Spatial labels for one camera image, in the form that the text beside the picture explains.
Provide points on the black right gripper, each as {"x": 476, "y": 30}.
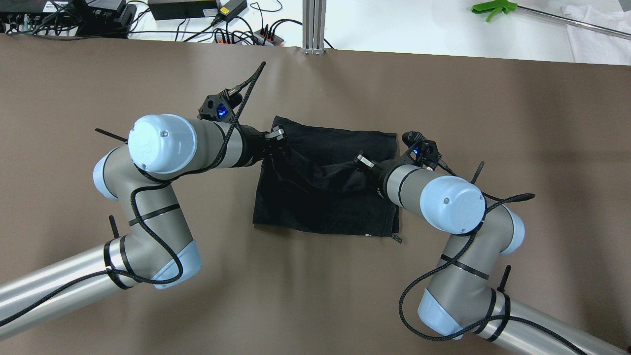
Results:
{"x": 376, "y": 173}

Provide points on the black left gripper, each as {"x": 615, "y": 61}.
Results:
{"x": 253, "y": 146}

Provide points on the black printed t-shirt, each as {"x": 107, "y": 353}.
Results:
{"x": 312, "y": 185}

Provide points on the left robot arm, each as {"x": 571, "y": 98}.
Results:
{"x": 159, "y": 249}

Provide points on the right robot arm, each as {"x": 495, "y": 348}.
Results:
{"x": 454, "y": 298}

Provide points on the orange grey usb hub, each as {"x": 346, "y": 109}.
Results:
{"x": 266, "y": 37}

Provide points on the black power adapter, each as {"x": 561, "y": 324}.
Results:
{"x": 228, "y": 11}

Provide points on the black electronics box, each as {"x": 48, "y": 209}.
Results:
{"x": 104, "y": 18}

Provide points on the white cloth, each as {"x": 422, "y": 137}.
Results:
{"x": 596, "y": 48}

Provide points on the aluminium frame post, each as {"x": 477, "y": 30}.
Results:
{"x": 313, "y": 16}

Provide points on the green handled reach tool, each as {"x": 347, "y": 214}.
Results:
{"x": 493, "y": 7}

